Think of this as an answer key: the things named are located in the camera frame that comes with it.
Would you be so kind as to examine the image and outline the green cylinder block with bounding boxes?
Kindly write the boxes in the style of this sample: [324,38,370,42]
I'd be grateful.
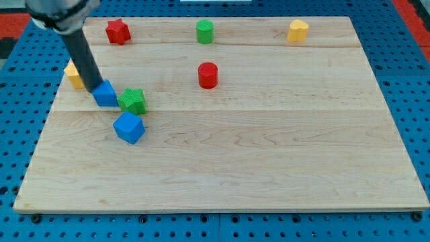
[196,19,214,44]

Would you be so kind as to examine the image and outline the red cylinder block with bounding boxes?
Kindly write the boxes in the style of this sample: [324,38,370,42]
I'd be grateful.
[198,62,218,89]

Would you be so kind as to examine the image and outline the green star block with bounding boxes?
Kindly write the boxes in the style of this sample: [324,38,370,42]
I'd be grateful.
[117,87,147,115]

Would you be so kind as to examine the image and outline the light wooden board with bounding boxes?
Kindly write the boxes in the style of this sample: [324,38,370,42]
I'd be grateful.
[14,17,429,214]

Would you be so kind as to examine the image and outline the yellow block at left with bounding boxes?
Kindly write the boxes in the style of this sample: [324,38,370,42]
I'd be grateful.
[64,60,85,89]

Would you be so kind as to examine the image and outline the red star block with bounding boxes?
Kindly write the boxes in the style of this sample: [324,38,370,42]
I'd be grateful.
[105,19,132,45]

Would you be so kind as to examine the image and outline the grey robot arm end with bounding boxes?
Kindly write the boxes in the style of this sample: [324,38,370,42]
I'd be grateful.
[25,0,100,35]

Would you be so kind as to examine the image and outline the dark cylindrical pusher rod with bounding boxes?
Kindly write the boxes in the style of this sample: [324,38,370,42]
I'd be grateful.
[61,29,103,93]

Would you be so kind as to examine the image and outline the blue cube block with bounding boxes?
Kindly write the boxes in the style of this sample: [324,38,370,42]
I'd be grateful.
[113,112,146,145]

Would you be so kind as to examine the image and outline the blue block near rod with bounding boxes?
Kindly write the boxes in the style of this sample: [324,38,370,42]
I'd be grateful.
[92,80,119,107]

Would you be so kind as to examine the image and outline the yellow heart block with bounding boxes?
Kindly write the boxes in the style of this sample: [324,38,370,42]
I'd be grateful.
[287,19,309,42]

